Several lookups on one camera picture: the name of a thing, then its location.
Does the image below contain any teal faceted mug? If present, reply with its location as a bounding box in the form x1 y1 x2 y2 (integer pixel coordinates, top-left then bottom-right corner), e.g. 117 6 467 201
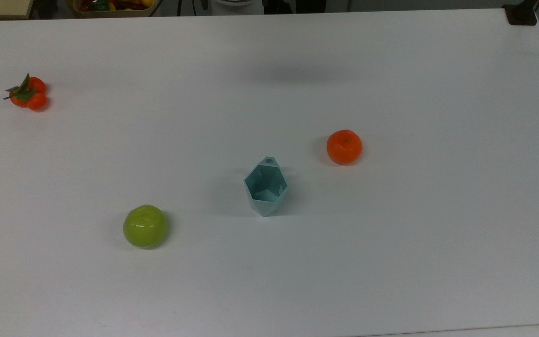
243 156 289 218

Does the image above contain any round orange fruit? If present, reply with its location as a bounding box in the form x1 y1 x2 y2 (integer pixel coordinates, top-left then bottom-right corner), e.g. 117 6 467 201
326 129 364 166

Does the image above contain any green apple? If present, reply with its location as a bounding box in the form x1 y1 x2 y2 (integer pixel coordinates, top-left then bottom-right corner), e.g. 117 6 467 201
123 204 168 249

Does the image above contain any tan basket of toy fruit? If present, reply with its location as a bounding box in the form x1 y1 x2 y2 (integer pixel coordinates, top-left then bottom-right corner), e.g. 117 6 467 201
65 0 159 18

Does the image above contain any tangerine cluster with leaves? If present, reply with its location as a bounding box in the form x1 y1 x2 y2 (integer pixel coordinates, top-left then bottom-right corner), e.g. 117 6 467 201
3 73 49 112

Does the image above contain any black table clamp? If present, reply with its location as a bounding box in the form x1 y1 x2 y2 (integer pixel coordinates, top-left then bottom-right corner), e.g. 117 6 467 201
503 0 539 26

